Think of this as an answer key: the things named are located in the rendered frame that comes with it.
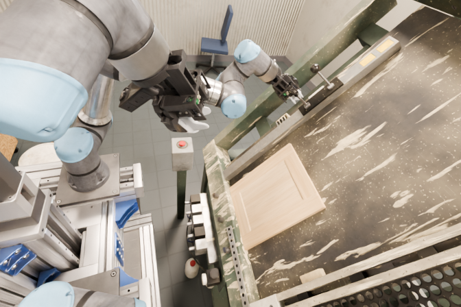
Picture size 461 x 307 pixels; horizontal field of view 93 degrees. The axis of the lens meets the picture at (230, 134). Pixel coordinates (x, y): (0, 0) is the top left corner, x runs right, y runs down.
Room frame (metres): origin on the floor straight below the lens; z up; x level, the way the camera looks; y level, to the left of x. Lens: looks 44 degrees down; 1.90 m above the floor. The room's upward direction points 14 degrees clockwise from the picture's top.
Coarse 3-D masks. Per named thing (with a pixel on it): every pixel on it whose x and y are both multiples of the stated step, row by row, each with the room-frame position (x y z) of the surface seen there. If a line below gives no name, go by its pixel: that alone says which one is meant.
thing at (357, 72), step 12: (396, 48) 0.89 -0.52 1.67; (360, 60) 0.90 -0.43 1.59; (372, 60) 0.87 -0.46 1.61; (384, 60) 0.89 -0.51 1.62; (348, 72) 0.88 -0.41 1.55; (360, 72) 0.86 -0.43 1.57; (348, 84) 0.85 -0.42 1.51; (336, 96) 0.84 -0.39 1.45; (288, 120) 0.82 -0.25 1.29; (300, 120) 0.80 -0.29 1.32; (276, 132) 0.79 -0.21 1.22; (288, 132) 0.78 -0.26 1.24; (264, 144) 0.76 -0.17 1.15; (252, 156) 0.73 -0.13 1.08; (228, 168) 0.73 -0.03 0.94; (240, 168) 0.71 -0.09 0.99
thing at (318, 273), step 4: (312, 272) 0.26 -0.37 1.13; (316, 272) 0.26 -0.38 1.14; (320, 272) 0.25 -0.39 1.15; (300, 276) 0.25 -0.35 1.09; (304, 276) 0.25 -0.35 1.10; (308, 276) 0.25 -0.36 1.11; (312, 276) 0.25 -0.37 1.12; (316, 276) 0.24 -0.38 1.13; (320, 276) 0.24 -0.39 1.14; (304, 280) 0.24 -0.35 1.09; (308, 280) 0.24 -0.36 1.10
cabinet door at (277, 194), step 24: (288, 144) 0.73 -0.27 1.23; (264, 168) 0.67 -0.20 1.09; (288, 168) 0.62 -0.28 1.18; (240, 192) 0.60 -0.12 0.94; (264, 192) 0.56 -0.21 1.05; (288, 192) 0.53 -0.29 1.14; (312, 192) 0.50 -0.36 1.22; (240, 216) 0.49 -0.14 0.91; (264, 216) 0.47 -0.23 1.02; (288, 216) 0.44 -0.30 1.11; (264, 240) 0.38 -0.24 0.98
